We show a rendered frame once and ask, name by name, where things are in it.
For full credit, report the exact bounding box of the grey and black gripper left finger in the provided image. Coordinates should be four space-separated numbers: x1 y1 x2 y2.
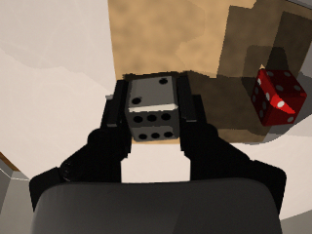
29 79 133 212

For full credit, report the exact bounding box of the red die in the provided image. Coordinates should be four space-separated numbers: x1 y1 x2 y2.
251 69 307 126

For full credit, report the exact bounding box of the tan mat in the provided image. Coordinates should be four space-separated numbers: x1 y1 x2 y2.
107 0 312 143

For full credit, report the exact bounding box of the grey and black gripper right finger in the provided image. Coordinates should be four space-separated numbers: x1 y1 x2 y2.
176 76 287 215

